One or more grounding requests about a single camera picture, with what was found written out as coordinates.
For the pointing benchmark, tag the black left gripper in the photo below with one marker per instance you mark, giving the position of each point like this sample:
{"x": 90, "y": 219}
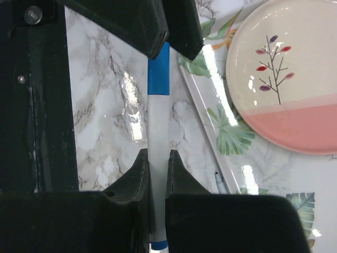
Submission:
{"x": 38, "y": 151}

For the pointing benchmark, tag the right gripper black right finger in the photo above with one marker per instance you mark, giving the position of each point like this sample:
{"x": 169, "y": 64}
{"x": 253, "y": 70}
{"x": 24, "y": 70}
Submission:
{"x": 199, "y": 221}

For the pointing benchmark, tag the floral serving tray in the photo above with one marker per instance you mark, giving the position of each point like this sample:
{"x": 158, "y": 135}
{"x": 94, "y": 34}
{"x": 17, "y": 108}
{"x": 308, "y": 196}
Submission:
{"x": 248, "y": 163}

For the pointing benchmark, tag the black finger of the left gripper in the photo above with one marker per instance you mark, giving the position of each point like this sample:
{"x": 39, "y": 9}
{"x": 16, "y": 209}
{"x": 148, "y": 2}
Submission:
{"x": 141, "y": 24}
{"x": 184, "y": 31}

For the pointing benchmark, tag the white marker blue cap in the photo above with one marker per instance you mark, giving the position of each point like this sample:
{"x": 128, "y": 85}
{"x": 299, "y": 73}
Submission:
{"x": 221, "y": 186}
{"x": 158, "y": 141}

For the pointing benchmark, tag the cream and pink plate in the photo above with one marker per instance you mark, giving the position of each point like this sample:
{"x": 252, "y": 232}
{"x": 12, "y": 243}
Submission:
{"x": 281, "y": 74}

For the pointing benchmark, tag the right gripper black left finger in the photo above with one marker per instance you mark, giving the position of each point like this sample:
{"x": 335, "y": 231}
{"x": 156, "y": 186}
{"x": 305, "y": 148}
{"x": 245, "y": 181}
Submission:
{"x": 113, "y": 220}

